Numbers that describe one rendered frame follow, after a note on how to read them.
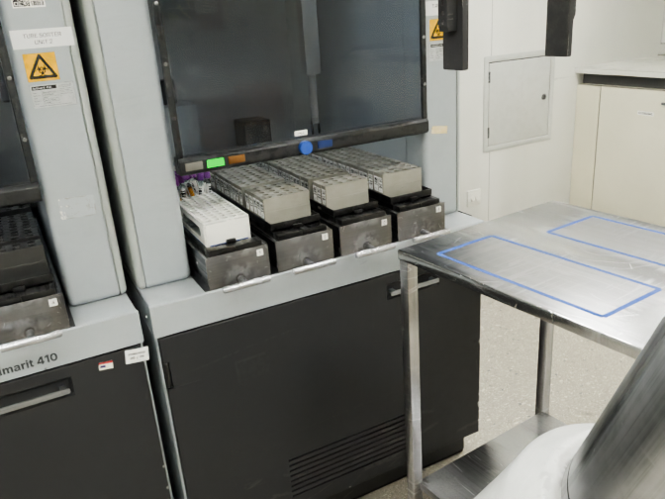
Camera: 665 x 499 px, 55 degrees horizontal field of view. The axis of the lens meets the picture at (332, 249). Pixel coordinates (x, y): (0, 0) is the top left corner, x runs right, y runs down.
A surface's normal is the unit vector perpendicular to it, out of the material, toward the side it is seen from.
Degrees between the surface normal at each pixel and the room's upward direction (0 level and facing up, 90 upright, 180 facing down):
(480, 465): 0
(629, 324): 0
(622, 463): 85
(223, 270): 90
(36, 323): 90
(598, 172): 90
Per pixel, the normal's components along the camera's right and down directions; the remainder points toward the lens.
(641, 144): -0.88, 0.22
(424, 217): 0.47, 0.28
